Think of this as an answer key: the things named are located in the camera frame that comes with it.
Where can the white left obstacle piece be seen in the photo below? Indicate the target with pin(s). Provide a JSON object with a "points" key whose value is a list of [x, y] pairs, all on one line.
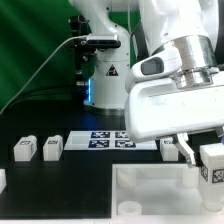
{"points": [[3, 182]]}

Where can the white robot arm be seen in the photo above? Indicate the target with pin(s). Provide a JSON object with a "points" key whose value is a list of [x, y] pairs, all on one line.
{"points": [[145, 28]]}

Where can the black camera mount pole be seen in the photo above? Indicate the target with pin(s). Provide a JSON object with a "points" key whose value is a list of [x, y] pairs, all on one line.
{"points": [[78, 27]]}

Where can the white marker base sheet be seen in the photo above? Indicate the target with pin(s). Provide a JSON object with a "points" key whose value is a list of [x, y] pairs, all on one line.
{"points": [[104, 140]]}

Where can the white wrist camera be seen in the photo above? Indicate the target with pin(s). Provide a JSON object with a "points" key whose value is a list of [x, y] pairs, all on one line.
{"points": [[160, 65]]}

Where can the white square tabletop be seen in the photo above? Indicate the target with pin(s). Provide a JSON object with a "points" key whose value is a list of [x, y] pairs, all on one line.
{"points": [[164, 194]]}

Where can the grey camera on base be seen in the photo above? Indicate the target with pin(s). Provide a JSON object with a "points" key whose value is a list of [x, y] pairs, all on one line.
{"points": [[103, 41]]}

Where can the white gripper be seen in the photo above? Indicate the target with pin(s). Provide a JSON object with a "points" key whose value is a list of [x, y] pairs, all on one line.
{"points": [[156, 109]]}

